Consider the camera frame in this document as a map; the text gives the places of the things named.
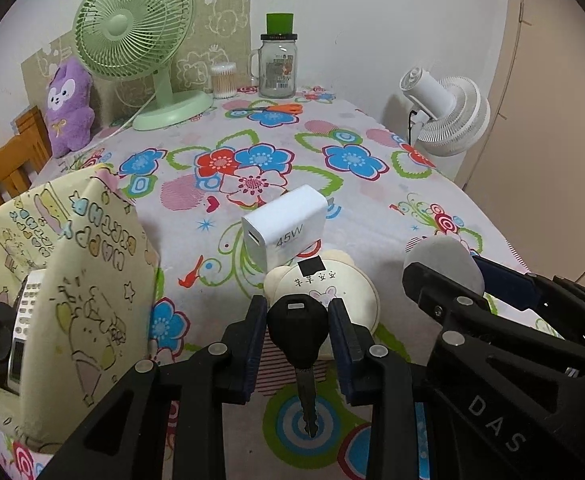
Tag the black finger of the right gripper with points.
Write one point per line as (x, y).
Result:
(453, 306)

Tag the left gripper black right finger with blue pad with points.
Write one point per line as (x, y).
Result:
(371, 374)

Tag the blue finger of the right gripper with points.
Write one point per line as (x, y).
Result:
(558, 302)

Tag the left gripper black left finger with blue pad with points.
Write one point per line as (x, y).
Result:
(124, 436)

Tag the black key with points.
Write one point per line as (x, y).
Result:
(298, 325)

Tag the cream round bear item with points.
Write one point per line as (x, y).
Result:
(328, 275)

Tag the white remote control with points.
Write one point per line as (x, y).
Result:
(25, 305)

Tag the grey round ball light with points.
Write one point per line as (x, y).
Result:
(450, 258)

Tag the yellow cartoon storage box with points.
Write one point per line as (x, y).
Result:
(79, 268)

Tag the beige door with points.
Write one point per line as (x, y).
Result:
(528, 173)

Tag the white 45W charger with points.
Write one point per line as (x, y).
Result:
(277, 232)

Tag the white standing fan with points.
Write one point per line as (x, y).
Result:
(448, 116)

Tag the floral tablecloth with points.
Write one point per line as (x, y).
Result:
(192, 183)

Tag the glass jar mug green lid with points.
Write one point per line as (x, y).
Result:
(274, 64)

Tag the purple plush bunny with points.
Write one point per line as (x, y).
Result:
(69, 116)

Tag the cotton swab container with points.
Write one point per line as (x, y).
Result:
(223, 80)

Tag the green desk fan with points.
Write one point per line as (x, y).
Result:
(122, 40)

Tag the orange handled scissors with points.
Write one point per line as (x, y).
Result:
(290, 109)

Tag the beige cartoon wall board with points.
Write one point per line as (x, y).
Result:
(220, 34)

